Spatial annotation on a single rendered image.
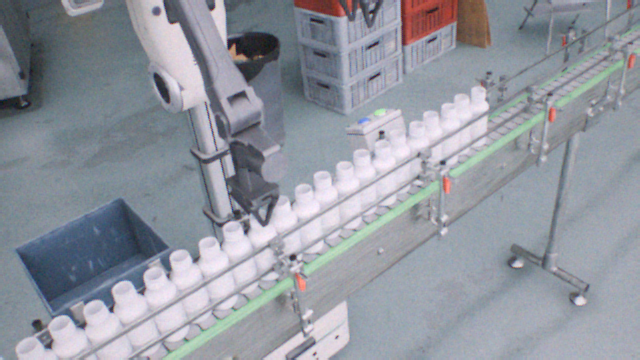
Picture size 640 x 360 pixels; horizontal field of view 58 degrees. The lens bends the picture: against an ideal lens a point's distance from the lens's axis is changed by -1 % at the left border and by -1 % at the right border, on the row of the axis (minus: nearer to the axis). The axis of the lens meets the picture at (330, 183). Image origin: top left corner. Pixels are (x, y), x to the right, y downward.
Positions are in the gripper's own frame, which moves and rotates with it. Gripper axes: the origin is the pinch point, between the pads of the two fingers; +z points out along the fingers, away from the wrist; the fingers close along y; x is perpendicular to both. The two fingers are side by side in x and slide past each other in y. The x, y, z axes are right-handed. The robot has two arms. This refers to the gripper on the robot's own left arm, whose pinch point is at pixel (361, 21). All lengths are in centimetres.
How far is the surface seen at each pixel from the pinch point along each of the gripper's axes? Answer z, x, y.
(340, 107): 135, -121, 162
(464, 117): 27.5, -18.6, -17.5
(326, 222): 34.1, 29.2, -17.7
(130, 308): 27, 75, -18
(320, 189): 25.6, 28.9, -16.3
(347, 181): 26.2, 22.3, -17.8
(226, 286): 33, 57, -19
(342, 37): 85, -123, 157
